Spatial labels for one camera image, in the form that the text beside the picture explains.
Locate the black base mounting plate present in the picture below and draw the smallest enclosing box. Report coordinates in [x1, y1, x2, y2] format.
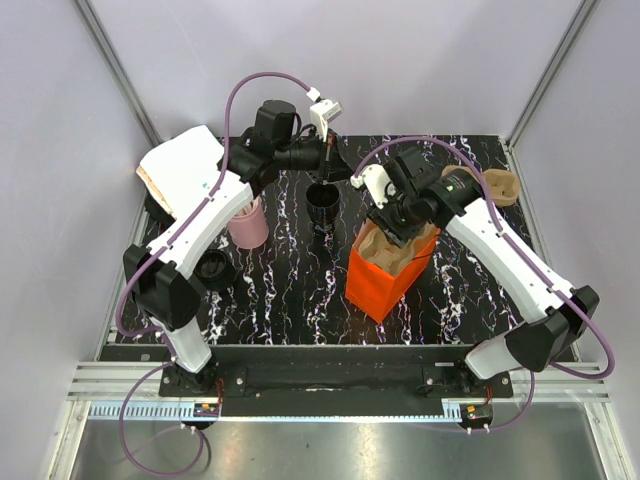
[159, 345, 513, 420]

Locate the white napkin stack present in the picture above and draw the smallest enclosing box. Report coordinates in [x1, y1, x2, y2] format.
[136, 125, 224, 220]

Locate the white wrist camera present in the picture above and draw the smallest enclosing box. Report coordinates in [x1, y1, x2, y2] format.
[350, 164, 396, 209]
[306, 87, 342, 142]

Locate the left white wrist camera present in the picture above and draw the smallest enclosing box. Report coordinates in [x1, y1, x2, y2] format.
[306, 87, 342, 142]

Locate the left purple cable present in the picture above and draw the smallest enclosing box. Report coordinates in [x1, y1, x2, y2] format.
[115, 71, 321, 477]

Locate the pink straw holder cup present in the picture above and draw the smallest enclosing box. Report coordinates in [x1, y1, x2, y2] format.
[227, 197, 269, 250]

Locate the black round napkin base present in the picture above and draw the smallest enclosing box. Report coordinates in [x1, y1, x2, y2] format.
[144, 194, 175, 228]

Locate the pulp cup carrier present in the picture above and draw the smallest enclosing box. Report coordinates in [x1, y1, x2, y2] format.
[357, 225, 434, 276]
[483, 169, 521, 207]

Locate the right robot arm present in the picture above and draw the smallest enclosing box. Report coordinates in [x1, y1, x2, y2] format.
[351, 149, 599, 397]

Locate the black coffee cup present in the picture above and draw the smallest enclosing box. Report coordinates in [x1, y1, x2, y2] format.
[305, 183, 340, 234]

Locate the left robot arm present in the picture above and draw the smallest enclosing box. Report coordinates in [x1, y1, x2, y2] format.
[123, 99, 342, 396]

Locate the black cup lid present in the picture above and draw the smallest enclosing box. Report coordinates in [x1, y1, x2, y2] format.
[194, 249, 236, 291]

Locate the orange paper bag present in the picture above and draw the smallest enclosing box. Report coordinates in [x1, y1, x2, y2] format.
[345, 220, 440, 323]

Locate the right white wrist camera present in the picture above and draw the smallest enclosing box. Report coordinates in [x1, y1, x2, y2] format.
[350, 164, 396, 209]

